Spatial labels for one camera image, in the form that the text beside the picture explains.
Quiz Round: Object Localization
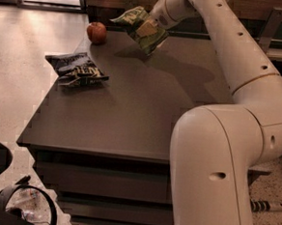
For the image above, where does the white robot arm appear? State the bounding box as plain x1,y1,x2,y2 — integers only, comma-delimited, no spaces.
150,0,282,225

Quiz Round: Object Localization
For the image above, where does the right metal bracket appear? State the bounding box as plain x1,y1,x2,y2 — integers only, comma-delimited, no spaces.
258,7,282,52

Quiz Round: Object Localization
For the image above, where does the green jalapeno chip bag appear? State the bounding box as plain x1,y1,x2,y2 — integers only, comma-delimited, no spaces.
112,6,169,55

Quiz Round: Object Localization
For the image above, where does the dark brown drawer cabinet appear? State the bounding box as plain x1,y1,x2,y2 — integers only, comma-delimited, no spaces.
11,24,282,225

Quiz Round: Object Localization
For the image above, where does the black chip bag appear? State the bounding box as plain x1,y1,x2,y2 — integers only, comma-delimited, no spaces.
45,52,108,88

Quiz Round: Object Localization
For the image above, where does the striped power strip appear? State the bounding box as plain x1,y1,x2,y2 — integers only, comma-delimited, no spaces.
250,200,282,212

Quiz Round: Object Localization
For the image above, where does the red apple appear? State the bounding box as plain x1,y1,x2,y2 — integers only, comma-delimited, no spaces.
87,22,107,44

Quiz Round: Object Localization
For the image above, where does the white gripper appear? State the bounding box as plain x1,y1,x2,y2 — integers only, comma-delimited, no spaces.
136,0,179,37

